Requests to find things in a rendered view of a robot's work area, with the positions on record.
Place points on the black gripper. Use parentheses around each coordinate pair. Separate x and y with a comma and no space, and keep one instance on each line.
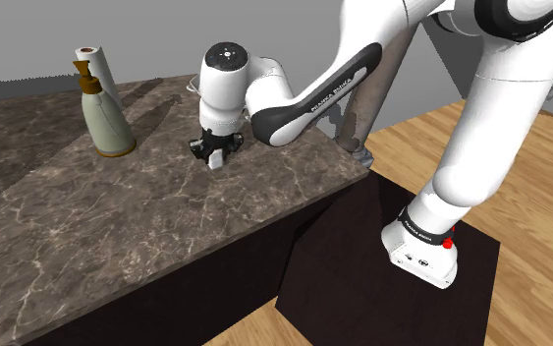
(214,142)

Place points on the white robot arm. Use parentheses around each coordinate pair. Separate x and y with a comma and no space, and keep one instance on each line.
(491,120)

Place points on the pale green soap dispenser bottle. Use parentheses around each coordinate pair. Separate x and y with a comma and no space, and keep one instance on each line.
(108,125)

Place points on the white paper towel roll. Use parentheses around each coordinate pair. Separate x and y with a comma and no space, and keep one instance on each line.
(104,72)

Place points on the dark robot stand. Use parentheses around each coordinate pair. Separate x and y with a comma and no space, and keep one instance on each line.
(352,268)

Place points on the grey brown slanted post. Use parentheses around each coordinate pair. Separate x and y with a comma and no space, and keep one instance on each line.
(376,96)

